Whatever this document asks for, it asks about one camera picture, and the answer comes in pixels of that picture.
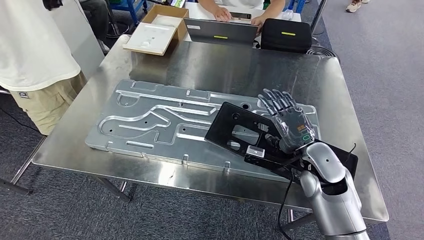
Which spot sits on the brown cardboard box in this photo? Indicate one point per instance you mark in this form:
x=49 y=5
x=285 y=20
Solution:
x=165 y=11

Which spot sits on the standing person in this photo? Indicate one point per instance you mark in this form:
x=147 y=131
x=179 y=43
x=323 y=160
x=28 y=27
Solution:
x=33 y=49

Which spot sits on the black plastic plate bracket part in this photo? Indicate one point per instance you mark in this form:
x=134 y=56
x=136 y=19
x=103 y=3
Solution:
x=225 y=129

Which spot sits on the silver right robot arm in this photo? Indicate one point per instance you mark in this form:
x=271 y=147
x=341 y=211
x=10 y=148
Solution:
x=334 y=198

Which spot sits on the black smartphone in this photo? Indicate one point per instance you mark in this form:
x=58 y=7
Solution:
x=240 y=15

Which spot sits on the person's foot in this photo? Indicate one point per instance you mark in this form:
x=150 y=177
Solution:
x=354 y=6

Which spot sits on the black fabric bag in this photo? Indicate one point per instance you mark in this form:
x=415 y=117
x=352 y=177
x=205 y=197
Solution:
x=285 y=36

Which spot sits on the grey laptop computer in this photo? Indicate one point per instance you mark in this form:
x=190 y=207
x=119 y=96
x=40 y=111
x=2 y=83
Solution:
x=218 y=31

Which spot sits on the white desk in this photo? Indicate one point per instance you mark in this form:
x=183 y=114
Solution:
x=193 y=11

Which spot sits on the grey partition panel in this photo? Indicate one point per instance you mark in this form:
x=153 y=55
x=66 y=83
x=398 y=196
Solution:
x=86 y=43

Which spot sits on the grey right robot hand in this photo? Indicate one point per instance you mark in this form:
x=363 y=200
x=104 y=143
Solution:
x=293 y=129

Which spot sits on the black round chair base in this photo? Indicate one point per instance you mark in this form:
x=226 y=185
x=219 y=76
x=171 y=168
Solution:
x=117 y=31

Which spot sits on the person's right hand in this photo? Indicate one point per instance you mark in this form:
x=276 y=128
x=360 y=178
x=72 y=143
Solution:
x=222 y=15

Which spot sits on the person at desk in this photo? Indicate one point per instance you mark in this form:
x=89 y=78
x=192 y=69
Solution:
x=212 y=5

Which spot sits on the seated person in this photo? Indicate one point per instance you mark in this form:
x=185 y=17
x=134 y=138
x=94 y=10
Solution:
x=96 y=16

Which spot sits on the grey stamped sheet metal panel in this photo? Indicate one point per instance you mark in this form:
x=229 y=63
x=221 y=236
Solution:
x=149 y=132

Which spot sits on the person's left hand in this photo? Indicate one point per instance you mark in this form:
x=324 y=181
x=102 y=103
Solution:
x=257 y=21

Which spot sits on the dark metal pole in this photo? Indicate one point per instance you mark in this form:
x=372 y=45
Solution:
x=318 y=16

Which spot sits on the blue metal stand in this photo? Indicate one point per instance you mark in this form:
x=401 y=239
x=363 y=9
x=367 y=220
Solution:
x=132 y=6

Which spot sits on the clear plastic bottle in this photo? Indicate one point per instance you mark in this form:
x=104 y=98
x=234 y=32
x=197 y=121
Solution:
x=288 y=14

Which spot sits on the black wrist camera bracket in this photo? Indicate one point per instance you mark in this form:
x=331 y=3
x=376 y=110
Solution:
x=268 y=164

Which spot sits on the person's hand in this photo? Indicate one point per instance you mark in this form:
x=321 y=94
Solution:
x=222 y=15
x=257 y=21

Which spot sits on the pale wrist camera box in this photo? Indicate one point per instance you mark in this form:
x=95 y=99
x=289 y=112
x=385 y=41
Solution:
x=255 y=151

